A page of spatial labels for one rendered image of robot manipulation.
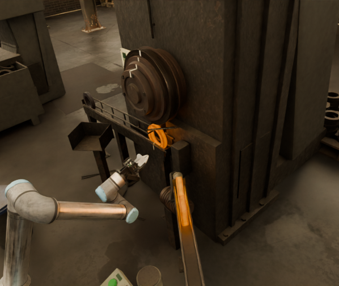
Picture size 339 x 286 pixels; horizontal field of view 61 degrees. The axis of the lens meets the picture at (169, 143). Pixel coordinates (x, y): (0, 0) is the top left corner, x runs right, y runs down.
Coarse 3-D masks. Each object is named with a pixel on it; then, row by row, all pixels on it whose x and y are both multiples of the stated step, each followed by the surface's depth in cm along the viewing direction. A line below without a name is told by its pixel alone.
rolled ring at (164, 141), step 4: (152, 124) 193; (148, 128) 198; (152, 128) 193; (148, 132) 201; (152, 132) 200; (160, 132) 188; (152, 136) 201; (160, 136) 189; (164, 136) 189; (152, 140) 201; (156, 140) 202; (160, 140) 191; (164, 140) 190; (160, 144) 194; (164, 144) 191
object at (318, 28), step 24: (312, 0) 161; (336, 0) 178; (312, 24) 171; (336, 24) 191; (312, 48) 183; (312, 72) 196; (288, 96) 200; (312, 96) 212; (288, 120) 214; (312, 120) 230; (288, 144) 230; (312, 144) 266; (288, 168) 251
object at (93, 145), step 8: (80, 128) 230; (88, 128) 232; (96, 128) 230; (104, 128) 227; (72, 136) 220; (80, 136) 231; (88, 136) 235; (96, 136) 233; (104, 136) 215; (112, 136) 227; (72, 144) 221; (80, 144) 227; (88, 144) 225; (96, 144) 223; (104, 144) 216; (96, 152) 226; (96, 160) 232; (104, 160) 234; (104, 168) 236; (104, 176) 241; (120, 192) 262
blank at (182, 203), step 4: (180, 196) 143; (184, 196) 142; (180, 200) 140; (184, 200) 140; (180, 204) 139; (184, 204) 139; (180, 208) 138; (184, 208) 138; (180, 212) 148; (184, 212) 138; (184, 216) 138; (184, 220) 138; (188, 220) 139; (184, 224) 140; (188, 224) 141
